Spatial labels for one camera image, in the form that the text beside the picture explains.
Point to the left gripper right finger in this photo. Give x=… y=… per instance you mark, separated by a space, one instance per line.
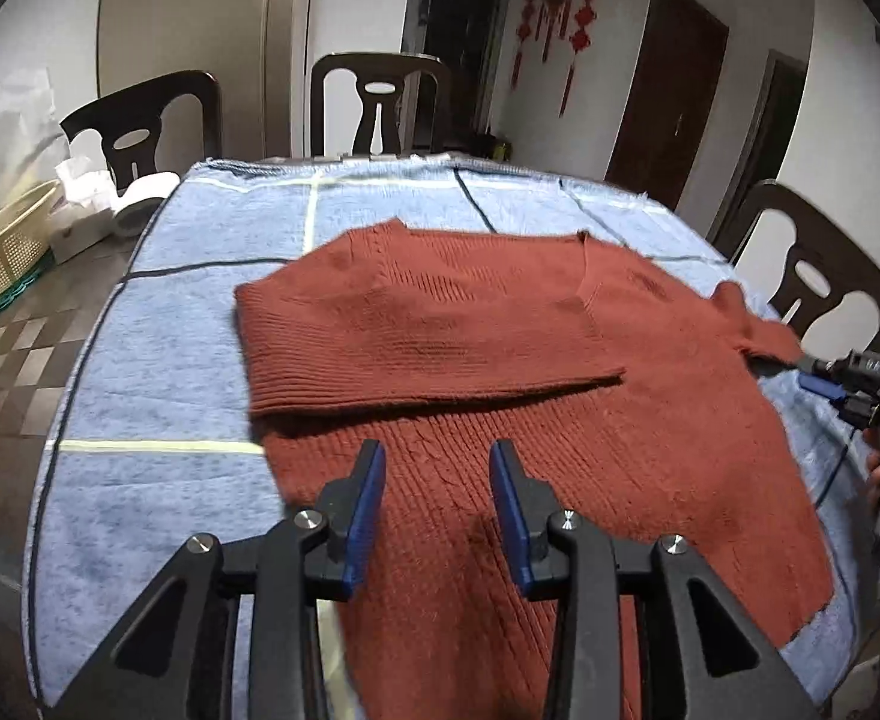
x=524 y=505

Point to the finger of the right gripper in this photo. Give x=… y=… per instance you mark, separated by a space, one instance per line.
x=823 y=386
x=824 y=368

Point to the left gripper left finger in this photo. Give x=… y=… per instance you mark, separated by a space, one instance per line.
x=351 y=509

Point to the rust red knit sweater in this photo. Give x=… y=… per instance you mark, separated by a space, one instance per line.
x=631 y=395

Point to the dark chair right side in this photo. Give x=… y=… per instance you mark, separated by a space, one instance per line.
x=822 y=265

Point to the dark chair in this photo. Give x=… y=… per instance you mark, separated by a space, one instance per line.
x=129 y=121
x=822 y=265
x=380 y=80

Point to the dark brown wooden door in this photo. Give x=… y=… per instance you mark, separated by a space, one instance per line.
x=672 y=92

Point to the white tissue box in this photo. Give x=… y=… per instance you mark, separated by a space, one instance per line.
x=85 y=214

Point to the cream woven plastic basket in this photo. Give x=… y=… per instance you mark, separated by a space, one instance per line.
x=24 y=231

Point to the dark chair far middle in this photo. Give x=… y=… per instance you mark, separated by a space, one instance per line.
x=380 y=80

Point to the dark chair far left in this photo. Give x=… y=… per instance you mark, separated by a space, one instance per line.
x=129 y=121

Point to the red Chinese knot decoration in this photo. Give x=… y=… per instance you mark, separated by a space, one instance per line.
x=549 y=23

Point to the white plastic bag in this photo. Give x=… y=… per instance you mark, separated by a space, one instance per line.
x=32 y=143

